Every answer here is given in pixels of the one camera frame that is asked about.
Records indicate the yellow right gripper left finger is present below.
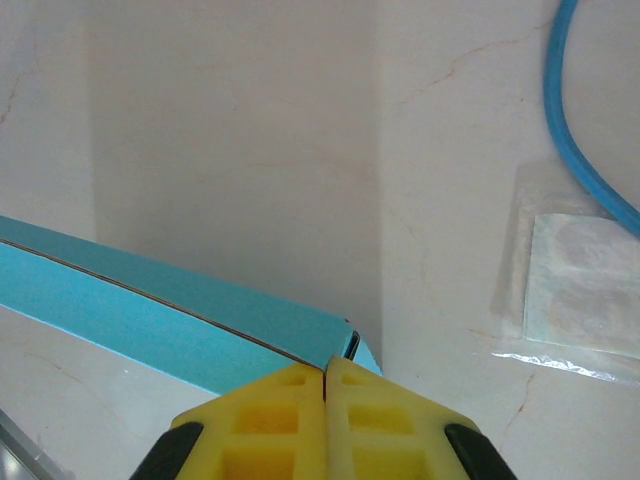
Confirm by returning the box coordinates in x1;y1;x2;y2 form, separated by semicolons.
130;362;327;480

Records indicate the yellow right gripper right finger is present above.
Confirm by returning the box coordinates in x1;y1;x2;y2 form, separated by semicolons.
324;354;519;480

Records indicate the white and blue paper box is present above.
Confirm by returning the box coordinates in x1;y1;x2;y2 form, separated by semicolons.
0;214;385;397

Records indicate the clear plastic packet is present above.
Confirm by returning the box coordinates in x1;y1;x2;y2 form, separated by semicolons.
492;162;640;386

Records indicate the blue tube stethoscope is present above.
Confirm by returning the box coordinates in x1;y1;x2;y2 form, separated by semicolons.
544;0;640;226

